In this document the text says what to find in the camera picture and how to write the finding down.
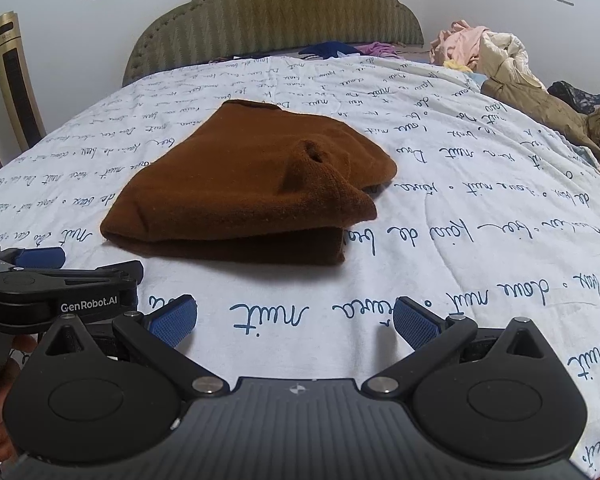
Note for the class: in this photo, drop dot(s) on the tan padded coat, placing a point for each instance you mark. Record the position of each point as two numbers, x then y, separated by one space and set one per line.
545 110

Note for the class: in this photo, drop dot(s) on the cream quilted jacket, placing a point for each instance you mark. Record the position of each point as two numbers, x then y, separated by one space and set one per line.
507 57

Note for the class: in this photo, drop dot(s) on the gold tower air conditioner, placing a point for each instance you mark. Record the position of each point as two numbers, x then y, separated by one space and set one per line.
15 80

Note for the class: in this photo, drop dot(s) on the dark printed garment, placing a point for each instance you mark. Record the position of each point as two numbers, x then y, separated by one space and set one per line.
577 96

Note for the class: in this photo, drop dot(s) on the olive striped padded headboard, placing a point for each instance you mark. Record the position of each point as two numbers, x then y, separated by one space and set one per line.
280 10

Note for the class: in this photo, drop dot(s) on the yellow fluffy cloth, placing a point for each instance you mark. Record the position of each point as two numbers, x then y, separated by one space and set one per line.
457 65

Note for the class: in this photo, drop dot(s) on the person's left hand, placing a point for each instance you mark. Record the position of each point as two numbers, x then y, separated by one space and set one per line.
24 345

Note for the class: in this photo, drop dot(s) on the purple cloth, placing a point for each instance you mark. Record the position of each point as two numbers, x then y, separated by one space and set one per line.
377 50

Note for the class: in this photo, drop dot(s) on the brown knit sweater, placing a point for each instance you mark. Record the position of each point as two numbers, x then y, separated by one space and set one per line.
240 185

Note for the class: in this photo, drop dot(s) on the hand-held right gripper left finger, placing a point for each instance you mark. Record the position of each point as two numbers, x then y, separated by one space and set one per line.
172 322

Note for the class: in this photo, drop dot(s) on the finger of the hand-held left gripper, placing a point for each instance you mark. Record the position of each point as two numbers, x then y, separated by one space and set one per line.
37 257

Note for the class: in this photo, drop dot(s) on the white script-printed bedsheet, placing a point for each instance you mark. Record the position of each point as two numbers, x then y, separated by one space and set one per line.
430 260

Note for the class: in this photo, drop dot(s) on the dark blue cloth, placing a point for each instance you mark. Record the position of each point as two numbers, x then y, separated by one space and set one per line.
327 50

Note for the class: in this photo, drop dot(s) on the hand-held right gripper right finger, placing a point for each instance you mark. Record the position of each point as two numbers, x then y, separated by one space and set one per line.
420 325

